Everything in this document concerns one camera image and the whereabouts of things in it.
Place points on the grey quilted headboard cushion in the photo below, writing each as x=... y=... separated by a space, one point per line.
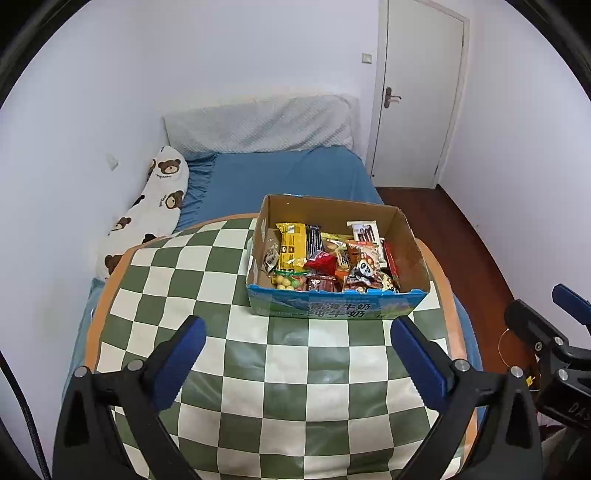
x=258 y=124

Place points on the blue bed sheet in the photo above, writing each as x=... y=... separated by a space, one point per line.
x=286 y=175

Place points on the slim red snack packet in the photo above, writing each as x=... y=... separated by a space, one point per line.
x=391 y=261

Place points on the bright red snack packet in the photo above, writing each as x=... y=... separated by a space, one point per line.
x=321 y=263

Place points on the white wall socket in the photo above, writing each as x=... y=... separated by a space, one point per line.
x=113 y=162

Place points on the bear print pillow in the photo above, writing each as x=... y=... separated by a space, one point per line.
x=157 y=207

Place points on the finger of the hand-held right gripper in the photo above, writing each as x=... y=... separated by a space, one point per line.
x=572 y=302
x=531 y=323

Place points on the white light switch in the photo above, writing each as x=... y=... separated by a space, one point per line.
x=367 y=58

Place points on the green white checkered blanket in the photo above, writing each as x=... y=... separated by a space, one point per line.
x=295 y=369

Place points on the black snack packet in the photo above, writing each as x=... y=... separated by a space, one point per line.
x=314 y=240

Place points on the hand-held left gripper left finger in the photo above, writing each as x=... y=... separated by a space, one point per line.
x=184 y=355

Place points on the white chocolate stick packet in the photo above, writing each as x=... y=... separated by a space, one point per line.
x=364 y=231

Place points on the white door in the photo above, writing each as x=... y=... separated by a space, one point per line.
x=420 y=92

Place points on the cardboard box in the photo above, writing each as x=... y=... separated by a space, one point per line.
x=332 y=307

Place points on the yellow green balls packet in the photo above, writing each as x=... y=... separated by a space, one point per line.
x=288 y=281

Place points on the small clear dark packet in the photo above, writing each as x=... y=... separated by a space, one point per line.
x=271 y=258

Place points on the brown snack packet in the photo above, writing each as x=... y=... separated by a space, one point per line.
x=385 y=282

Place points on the panda print snack packet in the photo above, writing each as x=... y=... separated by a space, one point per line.
x=362 y=274

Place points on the clear yellow orange snack packet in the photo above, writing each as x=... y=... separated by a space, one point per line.
x=339 y=251

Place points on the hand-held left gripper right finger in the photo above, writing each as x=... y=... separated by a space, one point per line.
x=420 y=360

